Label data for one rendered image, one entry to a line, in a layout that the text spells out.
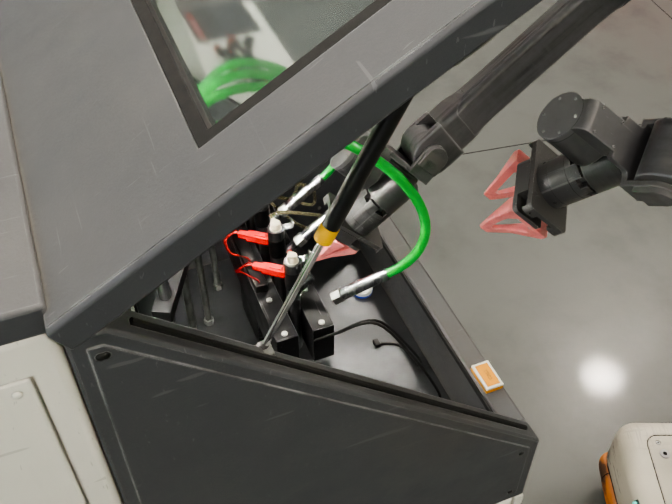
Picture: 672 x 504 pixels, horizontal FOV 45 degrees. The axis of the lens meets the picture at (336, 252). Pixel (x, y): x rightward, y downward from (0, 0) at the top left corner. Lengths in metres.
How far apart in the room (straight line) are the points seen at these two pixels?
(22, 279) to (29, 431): 0.16
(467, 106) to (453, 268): 1.69
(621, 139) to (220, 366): 0.47
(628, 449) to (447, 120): 1.21
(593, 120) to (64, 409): 0.58
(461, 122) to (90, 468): 0.65
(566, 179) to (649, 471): 1.26
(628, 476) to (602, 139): 1.36
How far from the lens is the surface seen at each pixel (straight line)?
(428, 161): 1.13
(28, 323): 0.71
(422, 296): 1.41
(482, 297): 2.72
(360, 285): 1.17
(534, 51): 1.17
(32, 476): 0.88
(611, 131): 0.88
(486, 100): 1.16
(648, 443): 2.15
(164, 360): 0.78
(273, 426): 0.92
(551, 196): 0.96
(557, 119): 0.88
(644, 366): 2.67
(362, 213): 1.18
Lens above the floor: 1.99
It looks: 45 degrees down
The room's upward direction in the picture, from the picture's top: straight up
